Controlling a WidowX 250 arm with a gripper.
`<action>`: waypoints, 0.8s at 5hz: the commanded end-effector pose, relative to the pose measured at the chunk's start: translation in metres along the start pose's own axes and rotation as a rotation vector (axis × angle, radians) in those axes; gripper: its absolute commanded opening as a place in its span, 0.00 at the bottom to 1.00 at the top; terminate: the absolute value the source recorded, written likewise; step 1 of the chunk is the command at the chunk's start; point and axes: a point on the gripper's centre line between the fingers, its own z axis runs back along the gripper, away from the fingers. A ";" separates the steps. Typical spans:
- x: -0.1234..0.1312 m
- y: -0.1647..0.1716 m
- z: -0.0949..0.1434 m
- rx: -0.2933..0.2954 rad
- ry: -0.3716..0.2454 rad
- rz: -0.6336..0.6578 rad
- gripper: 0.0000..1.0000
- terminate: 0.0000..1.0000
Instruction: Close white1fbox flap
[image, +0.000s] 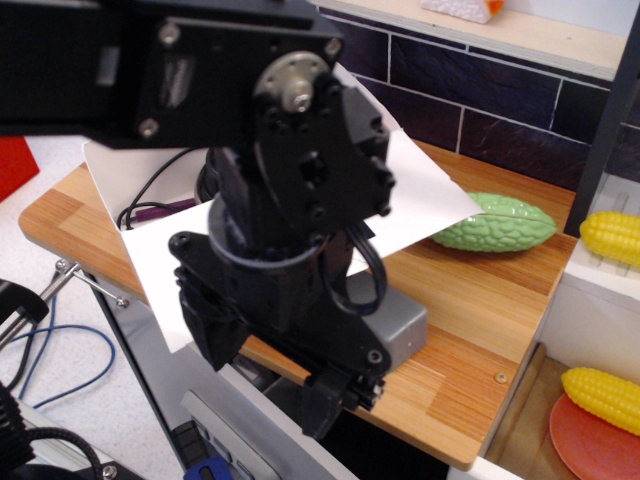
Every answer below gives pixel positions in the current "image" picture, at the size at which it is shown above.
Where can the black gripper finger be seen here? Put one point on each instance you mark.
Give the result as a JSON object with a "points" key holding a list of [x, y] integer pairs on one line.
{"points": [[324, 396], [216, 328]]}

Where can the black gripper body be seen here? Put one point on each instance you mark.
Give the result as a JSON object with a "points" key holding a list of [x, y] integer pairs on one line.
{"points": [[309, 305]]}

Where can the white cardboard box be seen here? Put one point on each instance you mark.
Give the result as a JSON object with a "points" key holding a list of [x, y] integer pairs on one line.
{"points": [[424, 201]]}

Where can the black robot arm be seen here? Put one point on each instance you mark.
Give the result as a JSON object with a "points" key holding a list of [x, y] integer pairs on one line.
{"points": [[298, 160]]}

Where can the purple object in box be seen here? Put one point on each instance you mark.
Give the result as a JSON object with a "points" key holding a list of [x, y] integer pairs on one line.
{"points": [[148, 211]]}

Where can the green bitter melon toy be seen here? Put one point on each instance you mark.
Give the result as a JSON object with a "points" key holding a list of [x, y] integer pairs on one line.
{"points": [[505, 225]]}

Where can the red object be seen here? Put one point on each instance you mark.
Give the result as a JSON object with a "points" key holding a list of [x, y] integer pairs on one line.
{"points": [[18, 165]]}

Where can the red plate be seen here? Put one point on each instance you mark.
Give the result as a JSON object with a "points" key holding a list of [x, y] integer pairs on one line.
{"points": [[590, 447]]}

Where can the yellow toy corn lower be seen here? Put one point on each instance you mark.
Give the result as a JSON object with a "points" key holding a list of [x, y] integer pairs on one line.
{"points": [[608, 397]]}

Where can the yellow toy corn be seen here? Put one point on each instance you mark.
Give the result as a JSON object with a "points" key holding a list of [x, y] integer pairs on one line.
{"points": [[608, 397], [612, 235]]}

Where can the yellow toy corn upper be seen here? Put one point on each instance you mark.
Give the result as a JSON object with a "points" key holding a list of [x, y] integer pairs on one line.
{"points": [[612, 235]]}

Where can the white toy on shelf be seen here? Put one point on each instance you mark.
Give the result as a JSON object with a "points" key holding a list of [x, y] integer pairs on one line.
{"points": [[476, 11]]}

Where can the grey camera box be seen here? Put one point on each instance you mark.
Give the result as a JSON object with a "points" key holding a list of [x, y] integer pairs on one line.
{"points": [[400, 323]]}

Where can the black metal post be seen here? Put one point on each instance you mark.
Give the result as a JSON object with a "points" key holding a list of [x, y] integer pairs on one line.
{"points": [[624, 89]]}

